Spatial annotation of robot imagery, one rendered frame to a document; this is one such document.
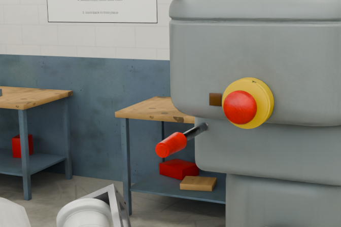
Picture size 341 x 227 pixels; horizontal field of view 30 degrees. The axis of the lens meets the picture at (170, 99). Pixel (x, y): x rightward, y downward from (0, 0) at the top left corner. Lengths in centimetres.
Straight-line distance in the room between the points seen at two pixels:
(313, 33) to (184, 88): 18
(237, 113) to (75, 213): 21
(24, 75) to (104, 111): 97
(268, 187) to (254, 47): 25
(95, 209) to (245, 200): 32
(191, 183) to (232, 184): 424
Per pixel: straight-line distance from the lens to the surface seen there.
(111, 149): 619
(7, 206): 77
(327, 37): 75
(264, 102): 75
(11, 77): 671
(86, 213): 70
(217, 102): 79
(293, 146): 88
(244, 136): 89
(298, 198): 93
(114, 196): 70
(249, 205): 96
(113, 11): 596
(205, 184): 517
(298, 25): 75
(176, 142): 80
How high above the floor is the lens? 191
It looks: 11 degrees down
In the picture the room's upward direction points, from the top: 1 degrees counter-clockwise
